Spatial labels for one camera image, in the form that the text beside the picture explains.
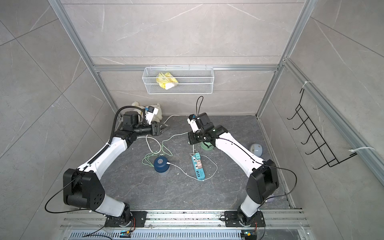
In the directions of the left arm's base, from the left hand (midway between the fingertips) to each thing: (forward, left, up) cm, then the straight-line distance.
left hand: (169, 125), depth 78 cm
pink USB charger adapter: (-13, -16, -20) cm, 29 cm away
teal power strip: (-16, -16, -24) cm, 33 cm away
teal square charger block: (-8, -15, -20) cm, 26 cm away
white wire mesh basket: (+37, -13, +3) cm, 39 cm away
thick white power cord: (+35, -1, -28) cm, 44 cm away
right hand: (-3, -11, -7) cm, 14 cm away
